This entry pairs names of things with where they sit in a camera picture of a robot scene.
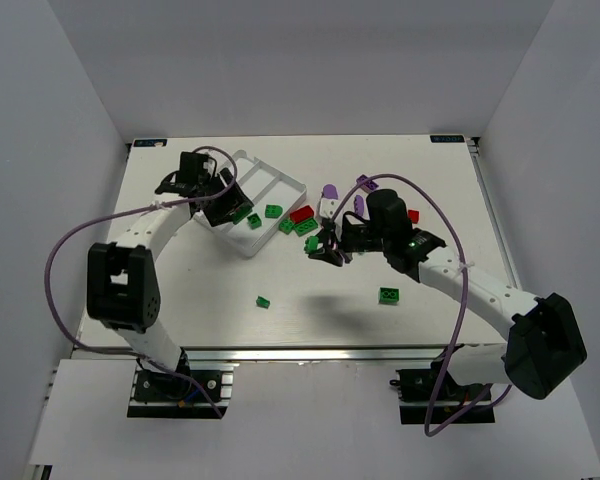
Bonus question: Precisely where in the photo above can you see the green L-shaped lego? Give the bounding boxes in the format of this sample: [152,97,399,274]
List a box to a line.
[232,206,252,225]

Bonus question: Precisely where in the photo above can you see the green lego square brick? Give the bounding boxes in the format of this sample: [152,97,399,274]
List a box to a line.
[247,213,262,229]

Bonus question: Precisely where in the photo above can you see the green rounded lego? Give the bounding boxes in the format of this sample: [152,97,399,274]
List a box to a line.
[264,204,284,219]

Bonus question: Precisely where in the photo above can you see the small green curved lego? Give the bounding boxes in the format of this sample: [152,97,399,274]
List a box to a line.
[256,296,270,309]

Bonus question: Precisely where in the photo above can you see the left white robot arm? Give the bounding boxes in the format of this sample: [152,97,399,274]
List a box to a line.
[86,146,253,379]

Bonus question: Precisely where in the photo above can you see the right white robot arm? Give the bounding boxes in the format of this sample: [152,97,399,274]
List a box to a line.
[307,189,587,400]

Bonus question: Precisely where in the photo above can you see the green long lego brick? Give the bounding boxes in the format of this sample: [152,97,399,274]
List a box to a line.
[294,218,319,237]

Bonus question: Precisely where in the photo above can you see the red lego brick upper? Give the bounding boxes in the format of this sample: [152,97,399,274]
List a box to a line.
[289,205,314,225]

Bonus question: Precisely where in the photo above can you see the purple arched lego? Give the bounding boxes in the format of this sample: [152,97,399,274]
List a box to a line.
[353,195,365,218]

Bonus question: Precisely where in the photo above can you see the green lego brick by tray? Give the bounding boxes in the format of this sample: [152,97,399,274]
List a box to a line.
[279,218,295,234]

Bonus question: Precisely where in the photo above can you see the purple rounded lego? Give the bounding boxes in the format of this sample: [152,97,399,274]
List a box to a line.
[321,184,339,200]

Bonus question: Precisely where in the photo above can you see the white divided tray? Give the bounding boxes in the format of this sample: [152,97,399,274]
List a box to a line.
[194,150,307,257]

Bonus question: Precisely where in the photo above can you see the purple lego brick far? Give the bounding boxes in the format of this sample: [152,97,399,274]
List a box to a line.
[356,175,379,193]

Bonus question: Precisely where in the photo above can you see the small red lego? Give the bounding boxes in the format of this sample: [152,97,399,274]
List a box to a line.
[407,209,420,224]

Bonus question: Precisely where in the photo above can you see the green lego two-by-two brick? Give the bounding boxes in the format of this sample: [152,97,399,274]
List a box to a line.
[378,287,400,304]

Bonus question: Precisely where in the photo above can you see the left blue label sticker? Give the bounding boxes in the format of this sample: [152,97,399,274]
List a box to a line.
[132,138,167,148]

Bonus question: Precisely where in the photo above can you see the blue label sticker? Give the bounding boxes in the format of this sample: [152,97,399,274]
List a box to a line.
[132,138,167,148]
[429,134,465,144]

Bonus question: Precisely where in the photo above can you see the right blue label sticker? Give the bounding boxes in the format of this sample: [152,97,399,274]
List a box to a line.
[429,134,465,144]

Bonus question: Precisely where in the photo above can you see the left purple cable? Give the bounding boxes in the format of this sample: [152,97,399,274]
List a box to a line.
[45,145,239,371]

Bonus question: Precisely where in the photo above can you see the purple cable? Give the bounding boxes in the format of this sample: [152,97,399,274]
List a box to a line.
[327,173,511,438]
[45,145,239,371]

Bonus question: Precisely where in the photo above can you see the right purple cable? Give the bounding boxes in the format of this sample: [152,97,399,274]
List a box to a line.
[327,173,511,438]

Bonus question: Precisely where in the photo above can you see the aluminium table frame rail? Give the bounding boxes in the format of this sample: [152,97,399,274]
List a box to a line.
[72,344,511,365]

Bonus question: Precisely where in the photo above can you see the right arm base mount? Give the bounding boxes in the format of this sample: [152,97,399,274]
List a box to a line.
[389,352,495,426]

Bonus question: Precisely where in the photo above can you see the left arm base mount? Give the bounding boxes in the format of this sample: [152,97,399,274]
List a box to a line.
[127,362,235,420]

